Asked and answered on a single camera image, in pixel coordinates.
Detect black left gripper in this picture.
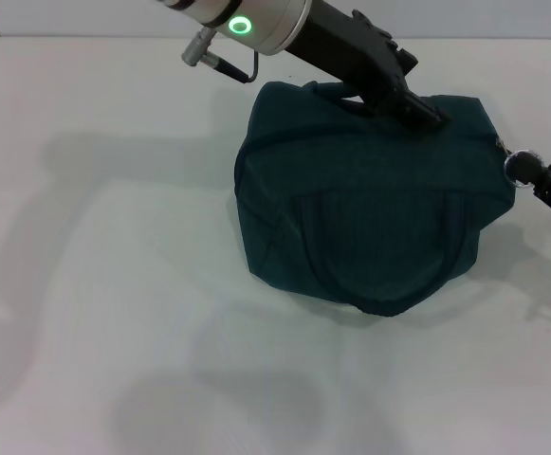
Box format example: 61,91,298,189
283,0,450,137

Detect dark teal fabric bag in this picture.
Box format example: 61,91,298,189
233,79,545,319

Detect black cable with silver plug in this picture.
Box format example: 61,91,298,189
180,27,262,86

